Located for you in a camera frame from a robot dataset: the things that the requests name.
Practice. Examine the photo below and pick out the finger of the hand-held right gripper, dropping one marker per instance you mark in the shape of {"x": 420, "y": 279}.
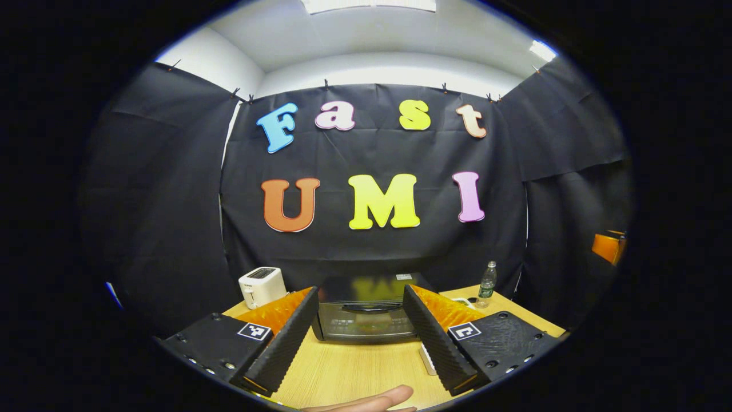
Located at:
{"x": 607, "y": 247}

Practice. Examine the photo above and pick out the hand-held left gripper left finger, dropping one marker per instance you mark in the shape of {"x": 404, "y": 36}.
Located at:
{"x": 285, "y": 343}

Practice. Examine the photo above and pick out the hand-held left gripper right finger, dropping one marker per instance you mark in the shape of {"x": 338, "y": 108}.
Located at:
{"x": 437, "y": 349}

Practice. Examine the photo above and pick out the black electric oven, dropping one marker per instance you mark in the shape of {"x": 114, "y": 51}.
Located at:
{"x": 366, "y": 323}

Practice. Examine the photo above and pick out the white rectangular plate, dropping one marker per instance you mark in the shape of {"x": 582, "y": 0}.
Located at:
{"x": 428, "y": 359}

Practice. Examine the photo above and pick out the white divided plate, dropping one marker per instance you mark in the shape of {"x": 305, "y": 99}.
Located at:
{"x": 466, "y": 301}

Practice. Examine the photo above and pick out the white toaster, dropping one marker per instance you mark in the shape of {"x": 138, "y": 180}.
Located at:
{"x": 262, "y": 287}

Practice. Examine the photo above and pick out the clear plastic water bottle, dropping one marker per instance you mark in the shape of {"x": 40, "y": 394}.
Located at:
{"x": 487, "y": 286}

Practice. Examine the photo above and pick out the black backdrop cloth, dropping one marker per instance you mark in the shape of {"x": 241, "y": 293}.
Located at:
{"x": 372, "y": 154}

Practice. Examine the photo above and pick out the small ceiling light panel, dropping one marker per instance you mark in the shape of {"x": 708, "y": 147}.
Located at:
{"x": 542, "y": 51}

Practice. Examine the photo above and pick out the large ceiling light panel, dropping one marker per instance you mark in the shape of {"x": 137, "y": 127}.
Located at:
{"x": 369, "y": 4}

